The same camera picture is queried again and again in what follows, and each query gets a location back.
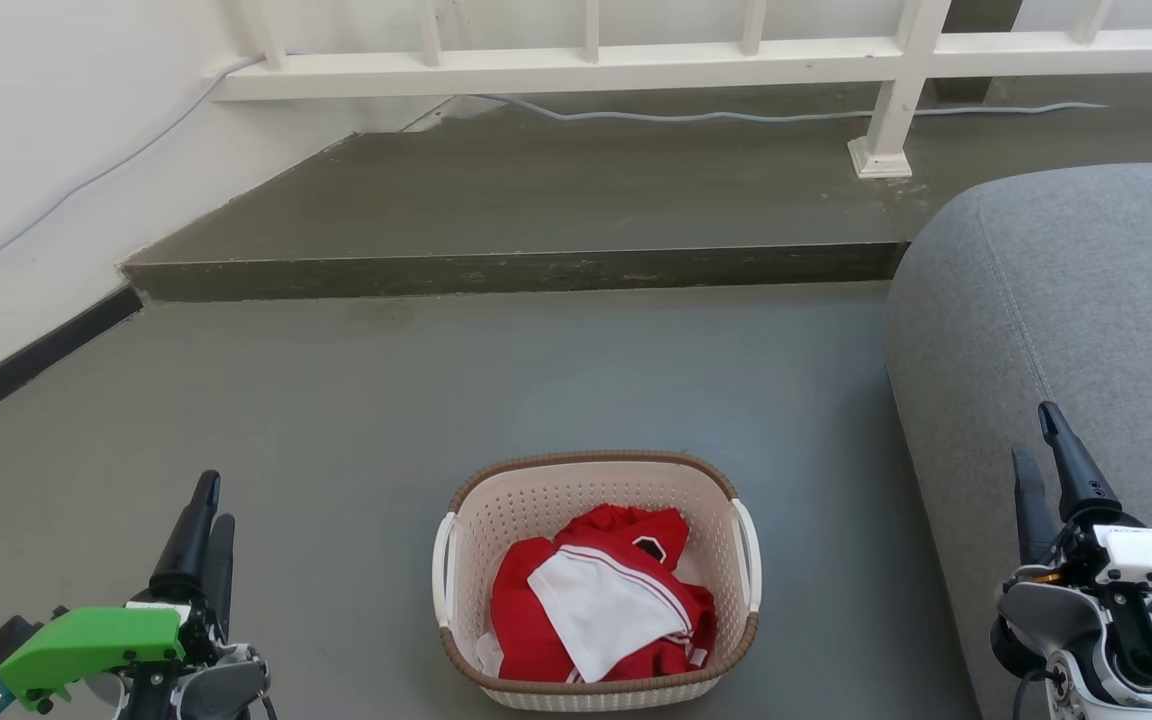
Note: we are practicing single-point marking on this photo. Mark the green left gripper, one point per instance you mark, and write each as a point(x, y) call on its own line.
point(96, 635)

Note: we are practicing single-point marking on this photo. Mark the cream perforated laundry basket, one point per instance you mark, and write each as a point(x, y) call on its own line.
point(496, 510)

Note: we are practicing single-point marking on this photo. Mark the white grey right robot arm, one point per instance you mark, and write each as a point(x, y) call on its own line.
point(1046, 615)

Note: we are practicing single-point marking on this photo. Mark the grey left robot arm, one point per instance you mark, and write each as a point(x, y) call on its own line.
point(221, 690)

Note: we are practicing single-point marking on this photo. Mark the grey fabric sofa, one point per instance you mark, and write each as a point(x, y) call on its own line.
point(1066, 300)

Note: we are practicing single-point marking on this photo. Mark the black box at left wrist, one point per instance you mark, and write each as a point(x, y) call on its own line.
point(4, 640)

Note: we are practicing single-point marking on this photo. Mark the black baseboard strip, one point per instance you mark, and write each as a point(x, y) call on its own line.
point(26, 365)

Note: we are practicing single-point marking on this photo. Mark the red garment with white stripes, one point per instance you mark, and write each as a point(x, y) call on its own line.
point(521, 600)

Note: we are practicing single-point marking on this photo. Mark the raised grey concrete step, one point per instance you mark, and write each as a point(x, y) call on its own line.
point(536, 200)

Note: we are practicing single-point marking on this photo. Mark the white wooden railing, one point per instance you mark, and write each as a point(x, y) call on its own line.
point(556, 70)

